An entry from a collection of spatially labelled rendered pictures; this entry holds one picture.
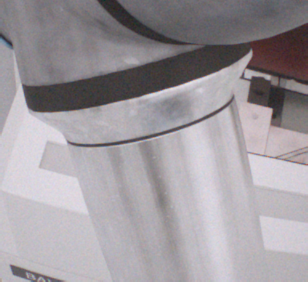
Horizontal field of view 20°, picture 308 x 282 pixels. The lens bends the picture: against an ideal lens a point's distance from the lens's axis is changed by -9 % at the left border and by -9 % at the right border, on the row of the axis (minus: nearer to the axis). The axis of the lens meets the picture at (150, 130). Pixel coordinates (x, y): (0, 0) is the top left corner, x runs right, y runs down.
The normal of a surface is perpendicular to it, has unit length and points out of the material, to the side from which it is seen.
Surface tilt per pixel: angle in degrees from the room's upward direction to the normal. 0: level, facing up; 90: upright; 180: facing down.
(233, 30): 106
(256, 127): 0
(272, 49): 0
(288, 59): 0
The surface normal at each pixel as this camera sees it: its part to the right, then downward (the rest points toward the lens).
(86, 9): -0.59, 0.71
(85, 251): -0.23, 0.80
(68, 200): 0.04, -0.56
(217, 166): 0.56, 0.07
